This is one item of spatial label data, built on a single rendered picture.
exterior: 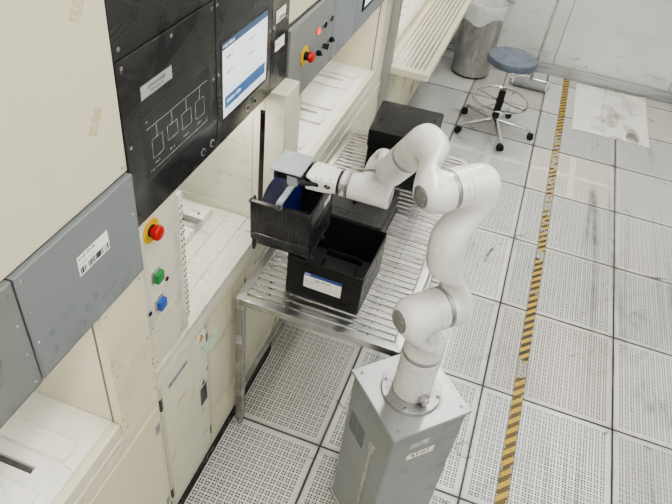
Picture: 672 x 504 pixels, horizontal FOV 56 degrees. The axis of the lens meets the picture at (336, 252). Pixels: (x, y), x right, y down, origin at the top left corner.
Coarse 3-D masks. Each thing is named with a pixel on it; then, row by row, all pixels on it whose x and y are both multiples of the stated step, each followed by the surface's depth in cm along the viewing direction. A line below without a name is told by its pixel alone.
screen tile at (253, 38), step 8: (256, 32) 175; (264, 32) 181; (248, 40) 172; (256, 40) 177; (264, 40) 182; (248, 48) 173; (264, 48) 184; (256, 56) 180; (264, 56) 186; (248, 64) 177; (256, 64) 182
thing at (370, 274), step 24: (336, 240) 239; (360, 240) 234; (384, 240) 225; (288, 264) 216; (312, 264) 212; (336, 264) 237; (360, 264) 237; (288, 288) 223; (312, 288) 219; (336, 288) 215; (360, 288) 211
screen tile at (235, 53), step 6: (240, 42) 167; (234, 48) 165; (240, 48) 168; (228, 54) 163; (234, 54) 166; (240, 54) 170; (228, 60) 164; (234, 60) 167; (240, 60) 171; (228, 66) 165; (240, 66) 172; (234, 72) 169; (240, 72) 173; (228, 78) 167; (234, 78) 170; (240, 78) 174; (228, 84) 168; (234, 84) 172
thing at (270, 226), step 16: (288, 160) 195; (304, 160) 196; (288, 176) 197; (304, 176) 210; (288, 192) 196; (304, 192) 212; (320, 192) 210; (256, 208) 197; (272, 208) 193; (288, 208) 193; (304, 208) 217; (320, 208) 200; (256, 224) 201; (272, 224) 199; (288, 224) 197; (304, 224) 194; (320, 224) 205; (256, 240) 210; (272, 240) 203; (288, 240) 201; (304, 240) 198; (320, 240) 217; (304, 256) 209
